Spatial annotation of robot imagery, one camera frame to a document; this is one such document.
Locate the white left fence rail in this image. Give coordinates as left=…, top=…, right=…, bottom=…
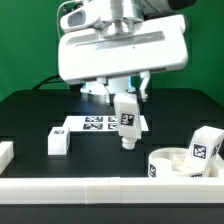
left=0, top=141, right=14, bottom=175

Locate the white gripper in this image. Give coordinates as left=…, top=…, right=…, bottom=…
left=58, top=8, right=188, bottom=104

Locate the black cable bundle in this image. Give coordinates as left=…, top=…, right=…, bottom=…
left=32, top=74, right=68, bottom=90

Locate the white front fence rail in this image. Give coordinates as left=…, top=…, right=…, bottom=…
left=0, top=177, right=224, bottom=204

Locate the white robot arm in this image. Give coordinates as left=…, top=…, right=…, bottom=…
left=57, top=0, right=197, bottom=102

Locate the white paper marker sheet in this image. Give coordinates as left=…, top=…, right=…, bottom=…
left=62, top=115, right=150, bottom=133

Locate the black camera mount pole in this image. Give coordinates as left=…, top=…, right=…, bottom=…
left=62, top=3, right=83, bottom=15

